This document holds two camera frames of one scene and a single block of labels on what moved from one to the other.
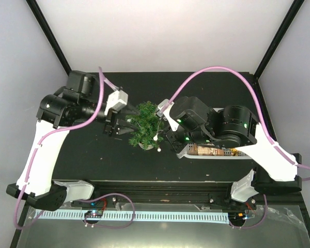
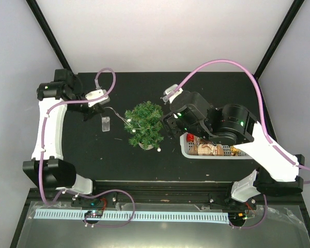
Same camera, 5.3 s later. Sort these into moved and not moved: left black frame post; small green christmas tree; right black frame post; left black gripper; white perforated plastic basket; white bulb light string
Moved: white bulb light string; left black gripper
Not moved: right black frame post; white perforated plastic basket; small green christmas tree; left black frame post
